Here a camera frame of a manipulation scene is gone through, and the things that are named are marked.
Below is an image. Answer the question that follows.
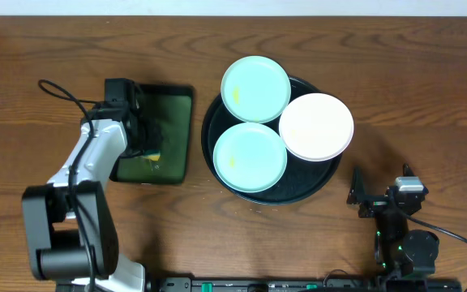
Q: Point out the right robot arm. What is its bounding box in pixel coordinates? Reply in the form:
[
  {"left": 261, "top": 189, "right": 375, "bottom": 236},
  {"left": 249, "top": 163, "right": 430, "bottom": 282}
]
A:
[{"left": 346, "top": 165, "right": 439, "bottom": 291}]

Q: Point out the left black cable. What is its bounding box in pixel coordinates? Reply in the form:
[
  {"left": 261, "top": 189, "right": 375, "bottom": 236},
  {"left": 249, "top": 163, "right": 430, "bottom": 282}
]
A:
[{"left": 37, "top": 79, "right": 99, "bottom": 292}]

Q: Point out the mint green plate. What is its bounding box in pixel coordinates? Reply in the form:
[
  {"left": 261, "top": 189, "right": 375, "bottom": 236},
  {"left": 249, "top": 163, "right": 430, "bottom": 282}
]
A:
[
  {"left": 221, "top": 56, "right": 291, "bottom": 123},
  {"left": 212, "top": 122, "right": 288, "bottom": 193}
]

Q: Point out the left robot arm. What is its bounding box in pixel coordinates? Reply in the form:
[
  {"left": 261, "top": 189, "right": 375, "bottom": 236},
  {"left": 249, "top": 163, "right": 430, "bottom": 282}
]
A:
[{"left": 21, "top": 90, "right": 156, "bottom": 291}]

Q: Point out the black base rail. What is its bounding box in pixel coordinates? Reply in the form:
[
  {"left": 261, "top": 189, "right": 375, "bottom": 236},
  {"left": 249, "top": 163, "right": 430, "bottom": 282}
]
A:
[{"left": 145, "top": 277, "right": 463, "bottom": 292}]

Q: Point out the pink white plate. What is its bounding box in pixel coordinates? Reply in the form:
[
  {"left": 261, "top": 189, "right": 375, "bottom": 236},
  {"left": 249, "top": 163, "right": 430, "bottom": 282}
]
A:
[{"left": 278, "top": 93, "right": 354, "bottom": 162}]

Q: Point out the black rectangular tray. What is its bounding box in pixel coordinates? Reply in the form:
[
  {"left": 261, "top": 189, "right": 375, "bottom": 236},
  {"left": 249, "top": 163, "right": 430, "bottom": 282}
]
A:
[{"left": 110, "top": 84, "right": 193, "bottom": 185}]

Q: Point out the green yellow sponge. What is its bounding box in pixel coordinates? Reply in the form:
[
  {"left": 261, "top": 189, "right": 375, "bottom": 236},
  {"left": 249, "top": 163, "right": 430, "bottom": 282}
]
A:
[{"left": 141, "top": 150, "right": 161, "bottom": 161}]

